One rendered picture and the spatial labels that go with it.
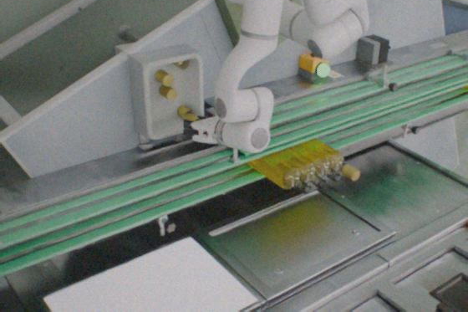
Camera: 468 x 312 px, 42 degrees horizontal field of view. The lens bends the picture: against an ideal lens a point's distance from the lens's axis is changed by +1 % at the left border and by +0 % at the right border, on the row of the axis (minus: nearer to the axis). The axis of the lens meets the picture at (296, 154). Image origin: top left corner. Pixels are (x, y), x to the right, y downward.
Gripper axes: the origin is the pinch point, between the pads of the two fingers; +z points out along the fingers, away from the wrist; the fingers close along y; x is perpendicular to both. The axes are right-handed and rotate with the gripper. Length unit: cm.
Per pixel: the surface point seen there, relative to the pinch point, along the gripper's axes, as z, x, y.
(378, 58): 7, 4, 81
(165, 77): 7.7, 12.6, -2.7
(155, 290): -11.7, -35.0, -24.3
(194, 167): 4.3, -13.1, -0.1
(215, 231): -0.7, -31.3, 0.6
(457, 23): 26, 7, 154
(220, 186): 3.0, -20.6, 6.5
